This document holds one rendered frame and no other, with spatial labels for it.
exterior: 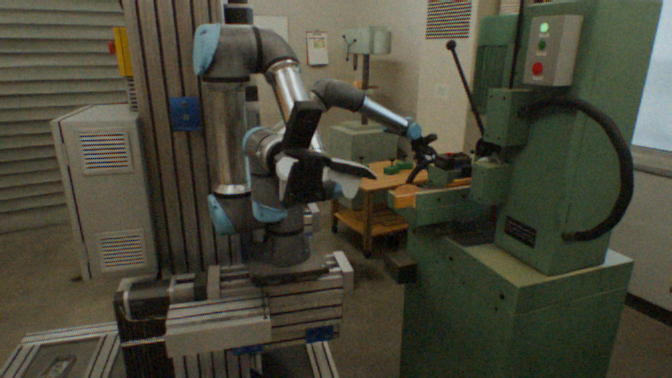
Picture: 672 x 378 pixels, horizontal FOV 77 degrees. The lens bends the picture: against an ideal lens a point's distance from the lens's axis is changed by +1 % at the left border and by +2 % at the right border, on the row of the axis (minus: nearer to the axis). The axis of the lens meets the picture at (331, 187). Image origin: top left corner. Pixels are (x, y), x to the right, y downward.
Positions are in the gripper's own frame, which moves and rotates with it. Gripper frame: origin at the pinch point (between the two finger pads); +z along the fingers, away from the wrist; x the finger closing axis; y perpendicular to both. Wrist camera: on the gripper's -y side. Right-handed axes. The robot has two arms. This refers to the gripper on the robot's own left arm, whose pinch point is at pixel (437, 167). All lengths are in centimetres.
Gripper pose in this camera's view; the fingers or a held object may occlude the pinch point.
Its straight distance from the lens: 198.0
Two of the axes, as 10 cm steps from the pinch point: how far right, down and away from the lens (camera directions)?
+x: -9.4, 0.9, -3.4
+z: 2.9, 7.3, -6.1
